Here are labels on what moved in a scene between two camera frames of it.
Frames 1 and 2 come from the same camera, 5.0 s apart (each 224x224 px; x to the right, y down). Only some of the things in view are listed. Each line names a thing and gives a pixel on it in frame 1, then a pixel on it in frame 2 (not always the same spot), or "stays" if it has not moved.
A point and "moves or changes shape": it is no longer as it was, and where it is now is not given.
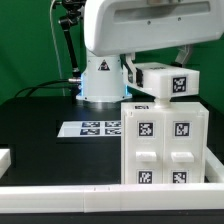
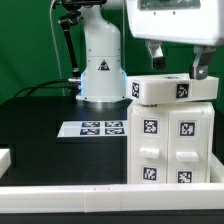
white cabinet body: [163, 145] moves or changes shape
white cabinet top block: [163, 80] moves or changes shape
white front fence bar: [112, 198] stays
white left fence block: [5, 160] stays
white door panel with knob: [184, 148] stays
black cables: [45, 82] stays
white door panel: [144, 147] moves or changes shape
